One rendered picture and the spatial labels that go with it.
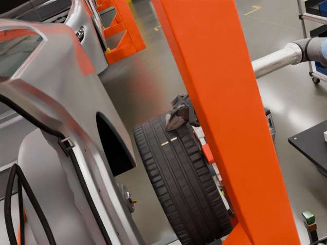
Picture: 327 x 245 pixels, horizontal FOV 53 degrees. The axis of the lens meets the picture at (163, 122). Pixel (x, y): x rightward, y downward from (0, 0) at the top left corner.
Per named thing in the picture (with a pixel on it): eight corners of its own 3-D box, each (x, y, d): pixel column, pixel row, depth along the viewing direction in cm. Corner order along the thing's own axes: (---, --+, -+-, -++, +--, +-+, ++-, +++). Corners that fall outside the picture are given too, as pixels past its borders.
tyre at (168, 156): (126, 109, 179) (140, 169, 119) (166, 90, 180) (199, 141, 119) (171, 197, 206) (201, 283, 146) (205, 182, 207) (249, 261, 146)
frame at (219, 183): (206, 174, 200) (174, 99, 174) (215, 169, 200) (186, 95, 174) (243, 241, 152) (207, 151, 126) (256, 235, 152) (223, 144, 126)
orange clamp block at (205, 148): (200, 150, 138) (200, 146, 130) (217, 142, 138) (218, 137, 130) (208, 165, 136) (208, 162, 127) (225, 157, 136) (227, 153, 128)
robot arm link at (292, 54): (299, 35, 176) (198, 76, 150) (320, 34, 165) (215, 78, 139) (301, 57, 180) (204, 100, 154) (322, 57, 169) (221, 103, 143)
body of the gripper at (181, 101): (181, 111, 144) (200, 91, 140) (187, 123, 138) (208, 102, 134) (169, 103, 140) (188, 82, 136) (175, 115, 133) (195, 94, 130)
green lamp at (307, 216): (302, 218, 145) (300, 212, 143) (310, 215, 145) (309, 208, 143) (307, 225, 141) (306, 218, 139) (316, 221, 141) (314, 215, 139)
